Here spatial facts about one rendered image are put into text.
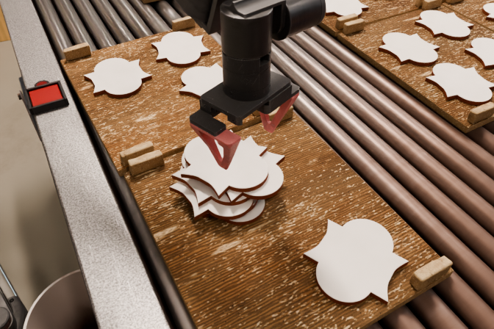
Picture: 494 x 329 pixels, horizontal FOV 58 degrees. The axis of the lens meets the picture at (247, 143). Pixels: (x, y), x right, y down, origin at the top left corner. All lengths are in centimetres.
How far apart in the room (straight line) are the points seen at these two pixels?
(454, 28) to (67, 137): 94
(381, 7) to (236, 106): 86
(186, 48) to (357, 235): 61
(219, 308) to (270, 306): 7
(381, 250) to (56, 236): 151
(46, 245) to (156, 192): 125
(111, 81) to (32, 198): 124
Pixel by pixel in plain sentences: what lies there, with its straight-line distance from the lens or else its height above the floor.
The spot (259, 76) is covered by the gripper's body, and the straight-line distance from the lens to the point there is 51.
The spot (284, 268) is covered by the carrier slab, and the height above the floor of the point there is 94.
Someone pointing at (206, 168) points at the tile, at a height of 99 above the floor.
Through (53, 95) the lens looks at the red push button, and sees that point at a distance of 102.
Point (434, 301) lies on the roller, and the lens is 69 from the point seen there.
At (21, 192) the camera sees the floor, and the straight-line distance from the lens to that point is 220.
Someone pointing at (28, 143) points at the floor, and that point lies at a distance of 243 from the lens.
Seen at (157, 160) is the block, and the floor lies 95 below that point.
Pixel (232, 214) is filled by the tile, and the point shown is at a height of 96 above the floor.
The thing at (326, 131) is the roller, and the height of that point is 91.
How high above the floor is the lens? 149
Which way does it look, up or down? 43 degrees down
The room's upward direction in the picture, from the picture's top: straight up
